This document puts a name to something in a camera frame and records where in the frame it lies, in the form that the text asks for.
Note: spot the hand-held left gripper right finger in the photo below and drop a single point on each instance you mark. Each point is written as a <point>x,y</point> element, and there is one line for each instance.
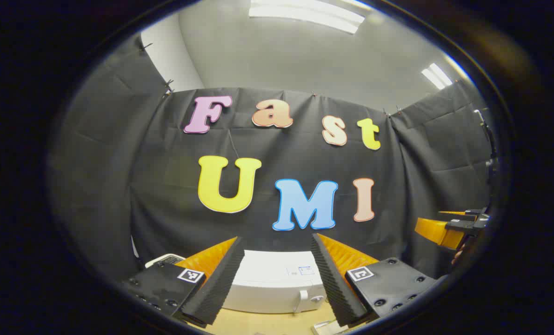
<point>335,288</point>

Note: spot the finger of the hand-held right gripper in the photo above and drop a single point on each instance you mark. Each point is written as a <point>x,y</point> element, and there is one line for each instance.
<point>463,215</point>
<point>437,232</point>

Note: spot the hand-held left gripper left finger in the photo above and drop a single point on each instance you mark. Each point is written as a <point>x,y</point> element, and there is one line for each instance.
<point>211,288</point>

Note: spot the white microwave oven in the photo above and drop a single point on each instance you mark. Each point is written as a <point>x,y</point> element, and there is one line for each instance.
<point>272,284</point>

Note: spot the white ribbed tray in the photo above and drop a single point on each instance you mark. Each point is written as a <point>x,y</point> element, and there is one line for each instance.
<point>328,328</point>

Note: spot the white toaster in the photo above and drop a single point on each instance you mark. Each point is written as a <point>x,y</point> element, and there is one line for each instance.
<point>163,258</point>

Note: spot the small ceiling light panel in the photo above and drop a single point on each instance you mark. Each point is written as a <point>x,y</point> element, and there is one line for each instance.
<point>437,77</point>

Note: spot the black backdrop cloth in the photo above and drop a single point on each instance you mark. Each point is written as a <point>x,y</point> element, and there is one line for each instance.
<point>118,186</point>

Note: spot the long ceiling light panel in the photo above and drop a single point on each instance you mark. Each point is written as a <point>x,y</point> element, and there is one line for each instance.
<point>304,14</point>

